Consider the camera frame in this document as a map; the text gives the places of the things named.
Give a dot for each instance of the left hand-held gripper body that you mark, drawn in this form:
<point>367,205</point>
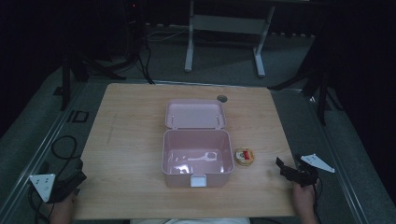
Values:
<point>43,185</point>

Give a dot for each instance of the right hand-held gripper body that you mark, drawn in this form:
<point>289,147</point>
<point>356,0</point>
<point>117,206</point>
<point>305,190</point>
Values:
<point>306,175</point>

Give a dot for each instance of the pink plastic storage box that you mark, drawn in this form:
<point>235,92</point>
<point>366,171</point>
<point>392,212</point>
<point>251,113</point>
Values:
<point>199,124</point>

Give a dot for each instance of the person's right hand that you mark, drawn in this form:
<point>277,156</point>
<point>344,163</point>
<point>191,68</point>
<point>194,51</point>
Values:
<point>303,202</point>

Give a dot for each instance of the person's left hand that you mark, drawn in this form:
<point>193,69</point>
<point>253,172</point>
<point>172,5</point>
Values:
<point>63,210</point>

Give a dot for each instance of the black metal stand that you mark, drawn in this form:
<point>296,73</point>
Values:
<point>314,87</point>
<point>81,74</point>

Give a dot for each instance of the grey round table grommet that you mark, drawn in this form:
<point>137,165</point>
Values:
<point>222,99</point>

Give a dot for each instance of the black floor bracket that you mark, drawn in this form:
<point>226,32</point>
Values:
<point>77,116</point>

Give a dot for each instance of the white metal desk frame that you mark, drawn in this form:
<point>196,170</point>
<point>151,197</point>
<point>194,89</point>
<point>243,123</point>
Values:
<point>229,23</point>

